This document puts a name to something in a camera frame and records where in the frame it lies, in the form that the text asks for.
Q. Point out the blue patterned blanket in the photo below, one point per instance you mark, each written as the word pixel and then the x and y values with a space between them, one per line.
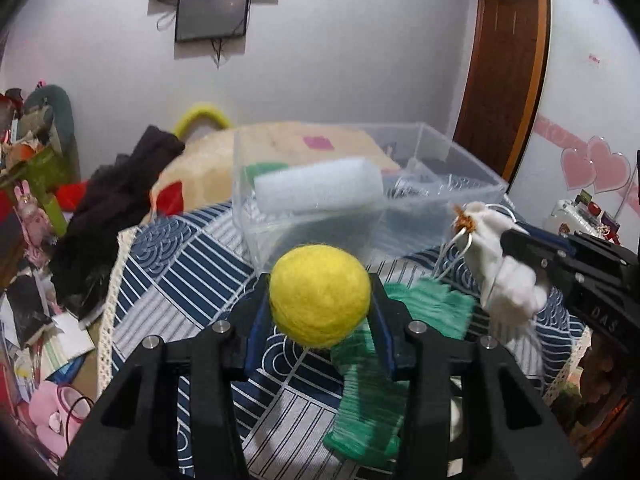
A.
pixel 190 280

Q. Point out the white foam sponge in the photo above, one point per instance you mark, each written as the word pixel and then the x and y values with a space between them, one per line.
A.
pixel 317 185

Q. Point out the dark brown cloth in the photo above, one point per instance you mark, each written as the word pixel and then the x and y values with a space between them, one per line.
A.
pixel 110 210

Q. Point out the beige plush pillow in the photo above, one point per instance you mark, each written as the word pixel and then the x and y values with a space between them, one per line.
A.
pixel 205 175

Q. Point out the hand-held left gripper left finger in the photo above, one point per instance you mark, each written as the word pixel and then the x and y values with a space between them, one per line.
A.
pixel 256 322

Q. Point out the yellow yarn ball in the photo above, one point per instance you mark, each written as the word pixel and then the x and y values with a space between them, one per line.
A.
pixel 320 295

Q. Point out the grey green chair back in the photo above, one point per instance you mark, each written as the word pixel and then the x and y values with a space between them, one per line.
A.
pixel 52 115

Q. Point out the pile of papers and clutter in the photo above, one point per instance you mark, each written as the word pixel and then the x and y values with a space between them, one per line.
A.
pixel 30 310

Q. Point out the clear plastic storage box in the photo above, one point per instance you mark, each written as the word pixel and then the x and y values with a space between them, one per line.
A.
pixel 310 235

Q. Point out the black framed wall screen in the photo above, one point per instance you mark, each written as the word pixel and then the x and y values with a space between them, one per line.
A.
pixel 212 15

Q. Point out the brown wooden door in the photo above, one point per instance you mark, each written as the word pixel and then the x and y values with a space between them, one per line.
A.
pixel 505 60

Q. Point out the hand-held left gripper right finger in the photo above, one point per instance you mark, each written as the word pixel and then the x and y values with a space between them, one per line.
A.
pixel 386 332

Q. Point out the pink heart wall stickers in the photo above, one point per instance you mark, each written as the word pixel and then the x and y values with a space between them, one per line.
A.
pixel 597 165

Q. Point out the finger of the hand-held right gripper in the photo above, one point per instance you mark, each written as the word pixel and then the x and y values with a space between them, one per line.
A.
pixel 525 252
pixel 547 236

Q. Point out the green yarn skein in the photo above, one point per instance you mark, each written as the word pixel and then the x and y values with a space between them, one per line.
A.
pixel 367 410

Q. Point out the pink plush slipper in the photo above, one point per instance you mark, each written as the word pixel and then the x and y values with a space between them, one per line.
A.
pixel 50 410

